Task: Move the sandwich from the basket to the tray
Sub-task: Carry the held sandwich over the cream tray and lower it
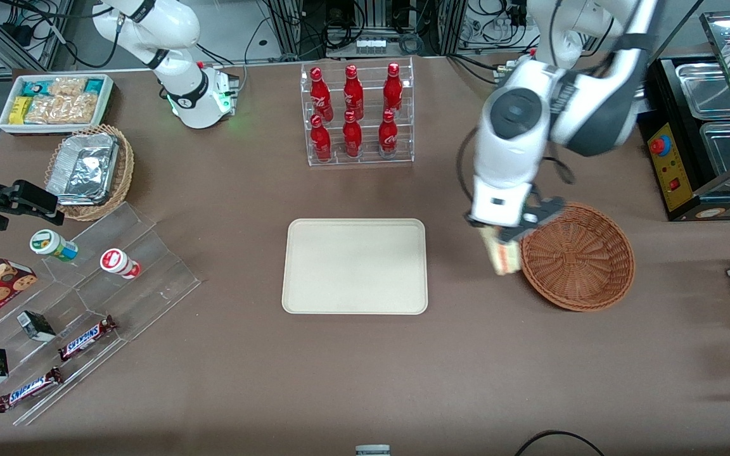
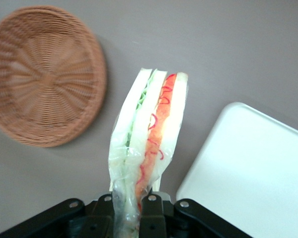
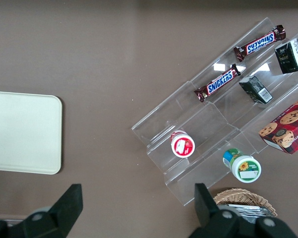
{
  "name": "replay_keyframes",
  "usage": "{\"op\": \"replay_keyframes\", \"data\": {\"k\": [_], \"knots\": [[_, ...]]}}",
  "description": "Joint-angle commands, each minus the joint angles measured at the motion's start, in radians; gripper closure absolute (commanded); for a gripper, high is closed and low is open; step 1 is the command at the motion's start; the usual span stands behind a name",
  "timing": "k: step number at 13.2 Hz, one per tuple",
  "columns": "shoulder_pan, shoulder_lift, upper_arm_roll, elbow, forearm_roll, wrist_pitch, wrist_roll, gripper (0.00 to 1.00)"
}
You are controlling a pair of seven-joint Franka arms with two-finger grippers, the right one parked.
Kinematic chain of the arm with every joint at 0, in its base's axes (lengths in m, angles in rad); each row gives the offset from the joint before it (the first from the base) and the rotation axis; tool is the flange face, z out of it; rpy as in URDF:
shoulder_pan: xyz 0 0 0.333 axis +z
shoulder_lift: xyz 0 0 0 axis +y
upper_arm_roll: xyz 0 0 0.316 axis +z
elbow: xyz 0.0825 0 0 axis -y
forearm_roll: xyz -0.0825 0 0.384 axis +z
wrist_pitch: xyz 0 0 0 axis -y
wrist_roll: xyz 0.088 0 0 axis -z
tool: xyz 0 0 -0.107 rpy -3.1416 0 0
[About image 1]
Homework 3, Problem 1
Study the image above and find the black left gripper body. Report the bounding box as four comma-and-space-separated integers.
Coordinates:
515, 201, 538, 230

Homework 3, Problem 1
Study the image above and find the triangle sandwich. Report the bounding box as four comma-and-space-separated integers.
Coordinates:
482, 225, 523, 276

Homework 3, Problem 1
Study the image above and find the brown round wicker basket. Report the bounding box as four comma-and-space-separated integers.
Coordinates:
520, 202, 636, 312

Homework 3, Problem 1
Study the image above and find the light tan wicker basket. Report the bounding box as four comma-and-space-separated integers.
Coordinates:
45, 125, 135, 222

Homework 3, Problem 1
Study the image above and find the beige plastic serving tray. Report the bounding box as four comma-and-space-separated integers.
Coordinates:
281, 218, 428, 315

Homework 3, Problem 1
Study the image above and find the white bottle with green cap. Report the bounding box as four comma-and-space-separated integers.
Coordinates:
30, 229, 79, 263

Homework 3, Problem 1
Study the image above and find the stack of foil trays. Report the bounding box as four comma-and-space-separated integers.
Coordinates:
46, 133, 119, 205

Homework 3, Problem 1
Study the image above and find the white plastic snack bin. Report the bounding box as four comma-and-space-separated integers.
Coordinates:
0, 73, 115, 136

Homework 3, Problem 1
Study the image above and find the large clear cracker bag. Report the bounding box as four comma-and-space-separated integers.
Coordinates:
25, 94, 98, 125

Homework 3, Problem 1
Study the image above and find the white bottle with red label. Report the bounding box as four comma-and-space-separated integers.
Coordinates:
99, 248, 142, 280

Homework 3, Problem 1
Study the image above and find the small black box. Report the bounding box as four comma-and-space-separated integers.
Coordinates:
16, 310, 57, 343

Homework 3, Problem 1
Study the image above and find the small clear cracker bag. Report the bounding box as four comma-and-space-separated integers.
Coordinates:
48, 77, 89, 97

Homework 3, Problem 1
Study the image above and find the red cola bottle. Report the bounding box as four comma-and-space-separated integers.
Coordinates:
342, 111, 364, 159
378, 109, 399, 158
343, 65, 365, 120
309, 67, 334, 122
383, 62, 404, 115
310, 115, 333, 163

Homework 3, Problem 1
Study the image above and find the clear acrylic stepped display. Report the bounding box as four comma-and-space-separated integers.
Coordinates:
0, 202, 202, 426

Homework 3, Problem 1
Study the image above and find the Snickers chocolate bar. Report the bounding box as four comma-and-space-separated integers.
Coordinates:
0, 367, 63, 414
58, 315, 117, 362

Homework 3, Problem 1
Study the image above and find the black food warmer display case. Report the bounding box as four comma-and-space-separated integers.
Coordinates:
639, 9, 730, 222

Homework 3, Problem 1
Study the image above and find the clear acrylic bottle rack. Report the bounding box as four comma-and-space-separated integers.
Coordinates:
300, 56, 415, 167

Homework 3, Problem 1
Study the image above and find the small steel pan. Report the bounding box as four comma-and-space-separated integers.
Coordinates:
676, 63, 730, 120

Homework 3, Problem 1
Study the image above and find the black looped table cable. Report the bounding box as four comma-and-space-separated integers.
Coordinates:
515, 430, 605, 456

